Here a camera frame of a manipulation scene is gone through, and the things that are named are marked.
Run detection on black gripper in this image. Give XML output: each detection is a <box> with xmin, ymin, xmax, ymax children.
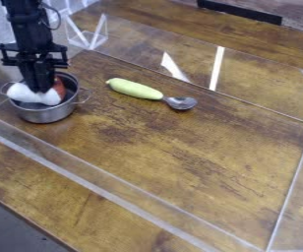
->
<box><xmin>0</xmin><ymin>19</ymin><xmax>67</xmax><ymax>93</ymax></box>

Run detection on red and white plush mushroom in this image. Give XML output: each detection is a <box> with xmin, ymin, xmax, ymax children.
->
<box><xmin>6</xmin><ymin>77</ymin><xmax>66</xmax><ymax>105</ymax></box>

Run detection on silver metal pot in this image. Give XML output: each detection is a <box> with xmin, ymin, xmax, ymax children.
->
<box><xmin>0</xmin><ymin>72</ymin><xmax>91</xmax><ymax>124</ymax></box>

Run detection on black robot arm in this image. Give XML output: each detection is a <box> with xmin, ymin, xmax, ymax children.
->
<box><xmin>0</xmin><ymin>0</ymin><xmax>69</xmax><ymax>93</ymax></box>

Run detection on black bar in background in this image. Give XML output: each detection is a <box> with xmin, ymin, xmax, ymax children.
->
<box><xmin>196</xmin><ymin>0</ymin><xmax>283</xmax><ymax>26</ymax></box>

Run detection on black cable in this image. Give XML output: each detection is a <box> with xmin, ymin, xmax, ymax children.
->
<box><xmin>38</xmin><ymin>1</ymin><xmax>63</xmax><ymax>32</ymax></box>

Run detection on spoon with green handle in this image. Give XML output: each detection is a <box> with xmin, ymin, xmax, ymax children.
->
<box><xmin>106</xmin><ymin>78</ymin><xmax>197</xmax><ymax>110</ymax></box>

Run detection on clear acrylic enclosure wall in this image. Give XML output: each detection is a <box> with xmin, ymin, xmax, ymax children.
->
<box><xmin>0</xmin><ymin>0</ymin><xmax>303</xmax><ymax>252</ymax></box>

